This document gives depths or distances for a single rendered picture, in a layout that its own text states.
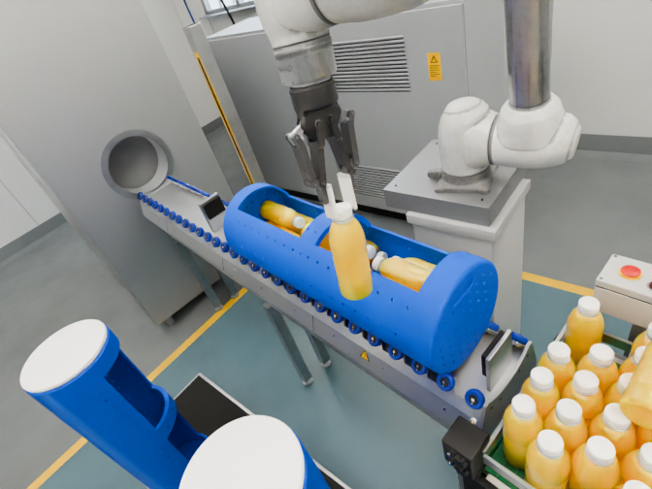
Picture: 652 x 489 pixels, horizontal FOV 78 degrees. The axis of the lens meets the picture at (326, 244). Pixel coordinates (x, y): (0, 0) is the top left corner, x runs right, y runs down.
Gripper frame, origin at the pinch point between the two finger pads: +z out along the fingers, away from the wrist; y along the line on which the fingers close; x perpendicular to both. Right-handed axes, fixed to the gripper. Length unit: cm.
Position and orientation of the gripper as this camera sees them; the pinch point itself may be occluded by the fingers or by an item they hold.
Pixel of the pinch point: (338, 197)
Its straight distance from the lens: 74.3
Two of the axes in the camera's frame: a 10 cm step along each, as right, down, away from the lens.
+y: -7.6, 4.7, -4.5
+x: 6.1, 2.7, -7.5
